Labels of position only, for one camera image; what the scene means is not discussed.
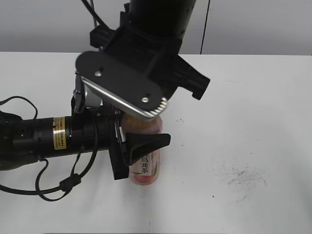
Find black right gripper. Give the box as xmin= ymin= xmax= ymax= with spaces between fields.
xmin=90 ymin=24 xmax=210 ymax=100

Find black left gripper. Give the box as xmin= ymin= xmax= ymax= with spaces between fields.
xmin=96 ymin=107 xmax=171 ymax=180

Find pink peach oolong tea bottle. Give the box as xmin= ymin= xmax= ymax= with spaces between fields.
xmin=121 ymin=114 xmax=162 ymax=185

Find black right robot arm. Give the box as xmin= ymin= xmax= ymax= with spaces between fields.
xmin=89 ymin=0 xmax=210 ymax=100

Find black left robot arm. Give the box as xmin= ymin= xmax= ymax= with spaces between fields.
xmin=0 ymin=107 xmax=171 ymax=180

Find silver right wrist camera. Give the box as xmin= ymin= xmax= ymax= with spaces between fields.
xmin=75 ymin=51 xmax=168 ymax=121

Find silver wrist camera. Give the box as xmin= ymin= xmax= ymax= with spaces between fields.
xmin=75 ymin=51 xmax=168 ymax=121
xmin=72 ymin=72 xmax=102 ymax=114

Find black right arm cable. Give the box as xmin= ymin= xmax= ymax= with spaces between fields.
xmin=81 ymin=0 xmax=115 ymax=31

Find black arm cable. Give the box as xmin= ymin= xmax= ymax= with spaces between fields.
xmin=0 ymin=96 xmax=98 ymax=202
xmin=81 ymin=0 xmax=115 ymax=31

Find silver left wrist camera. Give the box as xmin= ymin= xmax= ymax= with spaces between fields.
xmin=72 ymin=72 xmax=102 ymax=114

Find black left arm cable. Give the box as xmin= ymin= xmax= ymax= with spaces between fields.
xmin=0 ymin=96 xmax=98 ymax=202

